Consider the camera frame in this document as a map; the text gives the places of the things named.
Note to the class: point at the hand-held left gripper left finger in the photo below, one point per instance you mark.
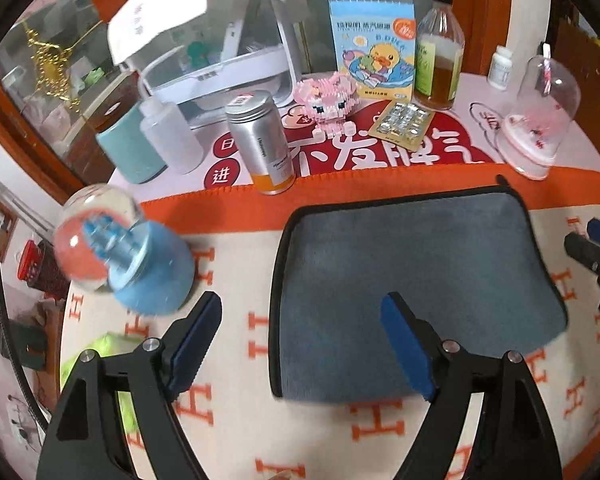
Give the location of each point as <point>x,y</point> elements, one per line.
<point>189,355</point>

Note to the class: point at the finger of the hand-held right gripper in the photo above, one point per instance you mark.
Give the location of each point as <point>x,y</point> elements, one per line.
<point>598,255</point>

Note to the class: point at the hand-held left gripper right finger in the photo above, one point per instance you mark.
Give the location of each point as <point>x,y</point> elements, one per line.
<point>411,355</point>

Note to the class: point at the grey towel with black edge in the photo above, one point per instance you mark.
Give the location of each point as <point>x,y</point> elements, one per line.
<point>410,280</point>

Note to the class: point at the orange and white patterned blanket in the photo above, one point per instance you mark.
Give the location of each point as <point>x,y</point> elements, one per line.
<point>300,350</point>

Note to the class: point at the snow globe with blue base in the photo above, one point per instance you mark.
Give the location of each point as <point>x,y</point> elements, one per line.
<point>130,255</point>

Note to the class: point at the glass dome with pink base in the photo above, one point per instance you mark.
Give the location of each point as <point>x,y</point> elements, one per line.
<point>540,115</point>

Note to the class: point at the red basket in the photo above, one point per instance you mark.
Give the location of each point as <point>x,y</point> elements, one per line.
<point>39,267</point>

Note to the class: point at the small white pill bottle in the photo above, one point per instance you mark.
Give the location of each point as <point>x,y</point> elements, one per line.
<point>500,67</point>

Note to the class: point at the red and white printed mat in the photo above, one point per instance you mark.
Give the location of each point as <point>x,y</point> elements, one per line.
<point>370,145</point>

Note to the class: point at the teal cylindrical container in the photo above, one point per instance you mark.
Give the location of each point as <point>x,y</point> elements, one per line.
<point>130,147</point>

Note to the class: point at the white squeeze bottle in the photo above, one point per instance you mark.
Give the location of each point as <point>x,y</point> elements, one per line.
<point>170,132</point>

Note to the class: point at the silver canister with orange base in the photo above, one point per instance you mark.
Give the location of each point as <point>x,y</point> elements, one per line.
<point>262,142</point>

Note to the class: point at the blister pill pack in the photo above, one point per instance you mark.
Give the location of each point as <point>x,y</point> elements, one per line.
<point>401,121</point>

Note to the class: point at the glass bottle with amber liquid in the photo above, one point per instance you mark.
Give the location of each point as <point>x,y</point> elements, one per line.
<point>437,60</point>

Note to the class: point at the pink brick figure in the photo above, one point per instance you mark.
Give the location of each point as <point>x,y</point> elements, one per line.
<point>325,102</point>

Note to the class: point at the white tabletop appliance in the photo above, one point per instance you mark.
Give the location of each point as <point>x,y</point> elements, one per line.
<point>230,55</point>

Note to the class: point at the blue box with duck print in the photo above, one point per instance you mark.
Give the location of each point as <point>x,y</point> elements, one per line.
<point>372,50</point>

